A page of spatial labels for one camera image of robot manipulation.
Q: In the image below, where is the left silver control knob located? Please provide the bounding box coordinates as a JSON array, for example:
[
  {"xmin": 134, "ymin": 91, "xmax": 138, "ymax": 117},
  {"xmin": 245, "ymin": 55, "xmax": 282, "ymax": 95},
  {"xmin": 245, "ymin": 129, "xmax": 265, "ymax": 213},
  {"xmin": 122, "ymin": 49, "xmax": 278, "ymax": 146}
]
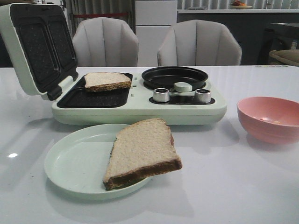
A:
[{"xmin": 153, "ymin": 88, "xmax": 170, "ymax": 103}]

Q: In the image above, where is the mint green pan handle knob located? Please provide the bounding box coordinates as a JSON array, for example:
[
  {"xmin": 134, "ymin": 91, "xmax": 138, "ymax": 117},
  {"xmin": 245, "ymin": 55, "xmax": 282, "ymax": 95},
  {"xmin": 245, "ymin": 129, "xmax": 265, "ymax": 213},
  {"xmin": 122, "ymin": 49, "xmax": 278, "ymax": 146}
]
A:
[{"xmin": 173, "ymin": 82, "xmax": 192, "ymax": 92}]

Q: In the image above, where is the right silver control knob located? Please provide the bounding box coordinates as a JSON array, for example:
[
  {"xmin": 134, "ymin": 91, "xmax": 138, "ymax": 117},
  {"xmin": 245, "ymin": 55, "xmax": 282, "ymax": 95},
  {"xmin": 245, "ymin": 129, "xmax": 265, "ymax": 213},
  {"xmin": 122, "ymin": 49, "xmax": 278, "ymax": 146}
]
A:
[{"xmin": 194, "ymin": 89, "xmax": 212, "ymax": 104}]

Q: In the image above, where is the bread slice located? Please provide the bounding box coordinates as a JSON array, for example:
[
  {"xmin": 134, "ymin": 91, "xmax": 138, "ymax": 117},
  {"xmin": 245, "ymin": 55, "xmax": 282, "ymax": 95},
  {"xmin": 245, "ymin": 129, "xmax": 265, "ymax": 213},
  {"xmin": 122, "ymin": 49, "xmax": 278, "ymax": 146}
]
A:
[
  {"xmin": 103, "ymin": 118, "xmax": 183, "ymax": 190},
  {"xmin": 84, "ymin": 72, "xmax": 131, "ymax": 92}
]

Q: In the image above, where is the left grey upholstered chair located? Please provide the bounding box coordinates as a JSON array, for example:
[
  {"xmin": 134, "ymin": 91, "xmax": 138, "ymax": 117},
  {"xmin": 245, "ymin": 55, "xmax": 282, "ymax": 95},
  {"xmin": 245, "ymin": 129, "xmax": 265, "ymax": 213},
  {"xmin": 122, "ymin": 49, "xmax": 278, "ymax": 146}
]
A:
[{"xmin": 73, "ymin": 17, "xmax": 139, "ymax": 67}]

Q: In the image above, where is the dark grey kitchen counter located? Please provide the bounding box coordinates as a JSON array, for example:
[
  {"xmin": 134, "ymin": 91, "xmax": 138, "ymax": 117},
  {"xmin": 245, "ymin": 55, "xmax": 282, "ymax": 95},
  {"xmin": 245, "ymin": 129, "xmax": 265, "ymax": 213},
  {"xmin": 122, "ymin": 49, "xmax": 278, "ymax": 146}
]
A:
[{"xmin": 178, "ymin": 9, "xmax": 299, "ymax": 65}]

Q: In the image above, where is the mint green breakfast maker base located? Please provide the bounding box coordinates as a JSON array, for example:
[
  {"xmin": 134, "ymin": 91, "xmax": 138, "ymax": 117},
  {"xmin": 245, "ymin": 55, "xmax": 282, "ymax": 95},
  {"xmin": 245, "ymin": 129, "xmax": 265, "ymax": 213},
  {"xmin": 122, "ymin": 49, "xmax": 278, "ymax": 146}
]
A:
[{"xmin": 52, "ymin": 67, "xmax": 227, "ymax": 125}]

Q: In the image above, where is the beige cushion at right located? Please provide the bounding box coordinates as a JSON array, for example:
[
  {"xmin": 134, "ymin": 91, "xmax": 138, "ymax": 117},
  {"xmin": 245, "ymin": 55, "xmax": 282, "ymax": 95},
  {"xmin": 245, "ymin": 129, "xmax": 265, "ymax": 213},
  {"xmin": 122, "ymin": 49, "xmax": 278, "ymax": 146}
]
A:
[{"xmin": 269, "ymin": 49, "xmax": 299, "ymax": 67}]

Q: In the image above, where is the white refrigerator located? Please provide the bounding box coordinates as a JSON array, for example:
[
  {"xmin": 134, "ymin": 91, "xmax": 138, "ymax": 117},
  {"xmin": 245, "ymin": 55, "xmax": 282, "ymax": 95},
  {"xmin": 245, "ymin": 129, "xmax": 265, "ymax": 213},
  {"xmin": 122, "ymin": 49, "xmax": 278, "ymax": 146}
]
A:
[{"xmin": 135, "ymin": 0, "xmax": 178, "ymax": 67}]

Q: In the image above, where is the black round frying pan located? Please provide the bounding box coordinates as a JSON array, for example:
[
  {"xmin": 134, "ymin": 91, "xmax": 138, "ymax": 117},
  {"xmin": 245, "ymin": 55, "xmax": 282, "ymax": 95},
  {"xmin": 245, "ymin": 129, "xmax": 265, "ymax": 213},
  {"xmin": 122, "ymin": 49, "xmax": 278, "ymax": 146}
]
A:
[{"xmin": 142, "ymin": 66, "xmax": 208, "ymax": 91}]

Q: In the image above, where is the right grey upholstered chair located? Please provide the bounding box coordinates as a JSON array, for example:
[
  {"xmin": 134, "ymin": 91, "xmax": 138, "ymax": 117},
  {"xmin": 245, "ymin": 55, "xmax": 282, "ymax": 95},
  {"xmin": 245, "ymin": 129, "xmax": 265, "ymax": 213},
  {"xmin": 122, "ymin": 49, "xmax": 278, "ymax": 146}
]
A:
[{"xmin": 157, "ymin": 20, "xmax": 242, "ymax": 66}]

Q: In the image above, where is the mint green round plate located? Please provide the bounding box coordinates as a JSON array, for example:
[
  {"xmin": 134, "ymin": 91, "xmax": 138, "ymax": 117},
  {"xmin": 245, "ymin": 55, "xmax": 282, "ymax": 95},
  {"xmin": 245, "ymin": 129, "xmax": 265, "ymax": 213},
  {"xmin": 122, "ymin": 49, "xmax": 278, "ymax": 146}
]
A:
[{"xmin": 44, "ymin": 124, "xmax": 151, "ymax": 200}]

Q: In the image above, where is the silver control knob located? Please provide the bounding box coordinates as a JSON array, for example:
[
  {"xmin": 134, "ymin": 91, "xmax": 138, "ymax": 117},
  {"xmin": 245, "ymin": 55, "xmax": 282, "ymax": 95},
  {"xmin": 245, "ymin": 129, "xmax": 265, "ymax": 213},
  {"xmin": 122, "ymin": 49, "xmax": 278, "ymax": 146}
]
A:
[
  {"xmin": 153, "ymin": 88, "xmax": 170, "ymax": 103},
  {"xmin": 194, "ymin": 89, "xmax": 212, "ymax": 104}
]

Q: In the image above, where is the fruit plate on counter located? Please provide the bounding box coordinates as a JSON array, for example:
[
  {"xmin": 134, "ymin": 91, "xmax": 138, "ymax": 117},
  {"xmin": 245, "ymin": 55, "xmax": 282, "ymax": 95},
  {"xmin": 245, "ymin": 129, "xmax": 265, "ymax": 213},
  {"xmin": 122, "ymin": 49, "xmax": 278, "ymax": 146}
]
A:
[{"xmin": 231, "ymin": 0, "xmax": 252, "ymax": 9}]

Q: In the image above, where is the mint green breakfast maker lid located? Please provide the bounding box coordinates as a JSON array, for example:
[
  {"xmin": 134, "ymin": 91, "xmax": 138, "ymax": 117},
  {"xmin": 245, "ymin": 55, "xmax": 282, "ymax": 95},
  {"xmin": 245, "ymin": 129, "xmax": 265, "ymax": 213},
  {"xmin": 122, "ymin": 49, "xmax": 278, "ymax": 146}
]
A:
[{"xmin": 0, "ymin": 3, "xmax": 78, "ymax": 100}]

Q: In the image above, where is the grey pleated curtain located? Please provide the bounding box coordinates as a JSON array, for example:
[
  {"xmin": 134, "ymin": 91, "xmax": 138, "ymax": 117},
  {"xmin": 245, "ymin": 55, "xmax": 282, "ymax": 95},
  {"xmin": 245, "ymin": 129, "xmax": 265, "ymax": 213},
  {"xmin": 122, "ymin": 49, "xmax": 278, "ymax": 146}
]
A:
[{"xmin": 64, "ymin": 0, "xmax": 135, "ymax": 30}]

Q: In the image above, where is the grey upholstered chair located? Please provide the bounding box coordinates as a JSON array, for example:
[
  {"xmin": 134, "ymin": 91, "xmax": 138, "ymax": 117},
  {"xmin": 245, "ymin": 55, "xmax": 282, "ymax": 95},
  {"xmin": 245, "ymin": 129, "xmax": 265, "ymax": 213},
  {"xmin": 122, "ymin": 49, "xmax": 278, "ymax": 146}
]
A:
[
  {"xmin": 157, "ymin": 20, "xmax": 242, "ymax": 66},
  {"xmin": 73, "ymin": 17, "xmax": 139, "ymax": 67}
]

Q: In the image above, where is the pink bowl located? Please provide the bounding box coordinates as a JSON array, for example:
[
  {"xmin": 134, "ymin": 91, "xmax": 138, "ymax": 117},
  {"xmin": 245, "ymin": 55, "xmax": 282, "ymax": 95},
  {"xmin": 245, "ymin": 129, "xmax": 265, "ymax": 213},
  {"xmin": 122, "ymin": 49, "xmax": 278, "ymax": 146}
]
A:
[{"xmin": 237, "ymin": 97, "xmax": 299, "ymax": 144}]

